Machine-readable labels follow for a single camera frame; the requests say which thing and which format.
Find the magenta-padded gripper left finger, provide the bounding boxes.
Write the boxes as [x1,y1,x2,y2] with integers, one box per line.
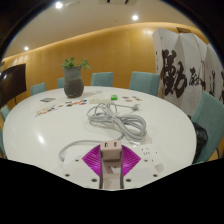
[60,144,105,190]

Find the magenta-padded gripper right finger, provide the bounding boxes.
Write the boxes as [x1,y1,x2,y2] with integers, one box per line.
[119,144,160,190]

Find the small beige charger block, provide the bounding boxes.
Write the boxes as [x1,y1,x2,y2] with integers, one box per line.
[99,140,123,162]

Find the white power strip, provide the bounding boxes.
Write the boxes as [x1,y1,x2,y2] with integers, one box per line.
[103,143,166,188]

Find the small white socket bar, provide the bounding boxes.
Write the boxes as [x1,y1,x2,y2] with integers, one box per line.
[88,95,113,104]

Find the small colourful badges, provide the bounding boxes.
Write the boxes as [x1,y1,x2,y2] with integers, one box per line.
[121,95,144,102]

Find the row of colourful small cards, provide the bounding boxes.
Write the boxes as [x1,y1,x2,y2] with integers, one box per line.
[34,98,89,118]

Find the dark flat card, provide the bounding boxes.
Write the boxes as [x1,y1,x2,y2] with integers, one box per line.
[39,97,57,103]

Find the potted plant in grey vase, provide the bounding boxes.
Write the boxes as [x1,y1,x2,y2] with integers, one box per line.
[61,57,92,99]

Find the group of teal chairs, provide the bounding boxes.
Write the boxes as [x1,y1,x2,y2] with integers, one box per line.
[0,70,161,158]

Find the teal chair with bag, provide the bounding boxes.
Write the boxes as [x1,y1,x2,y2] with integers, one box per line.
[191,90,224,164]

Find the white folding screen with calligraphy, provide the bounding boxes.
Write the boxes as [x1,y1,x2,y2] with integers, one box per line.
[152,27,224,118]

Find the black flat screen monitor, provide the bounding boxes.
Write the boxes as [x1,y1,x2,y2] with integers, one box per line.
[0,63,28,108]

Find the round ceiling lights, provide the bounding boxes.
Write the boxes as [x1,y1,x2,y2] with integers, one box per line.
[22,0,140,52]

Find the ceiling air vent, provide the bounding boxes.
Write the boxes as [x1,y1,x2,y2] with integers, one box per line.
[98,0,138,6]

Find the grey coiled power cable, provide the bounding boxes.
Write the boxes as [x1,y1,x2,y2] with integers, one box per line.
[58,101,148,163]

